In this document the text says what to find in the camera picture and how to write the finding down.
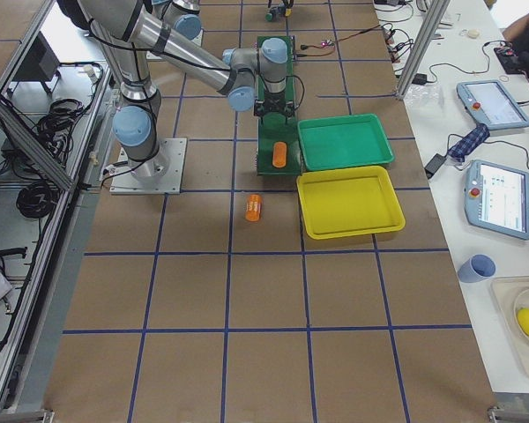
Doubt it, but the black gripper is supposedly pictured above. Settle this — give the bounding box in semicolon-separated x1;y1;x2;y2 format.
253;91;295;118

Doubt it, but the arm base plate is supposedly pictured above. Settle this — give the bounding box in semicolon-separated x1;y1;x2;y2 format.
109;137;187;195

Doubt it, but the green conveyor belt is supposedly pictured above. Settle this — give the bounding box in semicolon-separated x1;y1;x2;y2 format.
255;36;302;175

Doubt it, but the lower teach pendant tablet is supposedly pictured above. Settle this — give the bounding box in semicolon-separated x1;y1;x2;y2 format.
464;160;529;241

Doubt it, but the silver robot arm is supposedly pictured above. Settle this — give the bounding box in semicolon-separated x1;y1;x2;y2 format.
58;1;302;175
152;0;202;41

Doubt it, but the blue plastic cup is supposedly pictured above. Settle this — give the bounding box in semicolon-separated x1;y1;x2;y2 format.
457;254;496;283

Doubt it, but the yellow plastic tray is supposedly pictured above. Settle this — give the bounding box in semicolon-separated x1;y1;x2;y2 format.
296;166;406;240

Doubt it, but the beige tray with bowl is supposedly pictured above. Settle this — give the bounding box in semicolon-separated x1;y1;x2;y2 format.
490;276;529;377

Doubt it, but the blue checkered folded umbrella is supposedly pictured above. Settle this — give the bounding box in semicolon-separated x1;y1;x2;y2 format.
447;123;490;162

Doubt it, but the orange cylinder with 4680 print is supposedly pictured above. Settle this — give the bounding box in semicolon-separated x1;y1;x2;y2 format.
245;194;263;222

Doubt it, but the black cable bundle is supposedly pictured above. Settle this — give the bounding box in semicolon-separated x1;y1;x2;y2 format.
16;180;59;219

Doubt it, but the red black power cable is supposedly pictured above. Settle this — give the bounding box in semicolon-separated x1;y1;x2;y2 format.
298;25;385;63

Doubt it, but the teach pendant tablet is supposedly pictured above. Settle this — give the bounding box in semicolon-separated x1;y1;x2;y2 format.
456;80;529;131
464;160;529;241

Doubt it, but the black power adapter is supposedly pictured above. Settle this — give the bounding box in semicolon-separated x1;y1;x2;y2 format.
424;153;446;180

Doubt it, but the upper teach pendant tablet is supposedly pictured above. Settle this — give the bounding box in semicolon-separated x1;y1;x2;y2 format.
456;80;529;131

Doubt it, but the green plastic tray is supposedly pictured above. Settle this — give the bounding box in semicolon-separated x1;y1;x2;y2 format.
297;114;395;171

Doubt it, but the aluminium frame post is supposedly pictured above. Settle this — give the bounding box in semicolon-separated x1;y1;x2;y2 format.
396;0;450;100

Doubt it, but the plain orange cylinder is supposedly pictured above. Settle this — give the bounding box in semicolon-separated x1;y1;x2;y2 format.
272;141;287;168

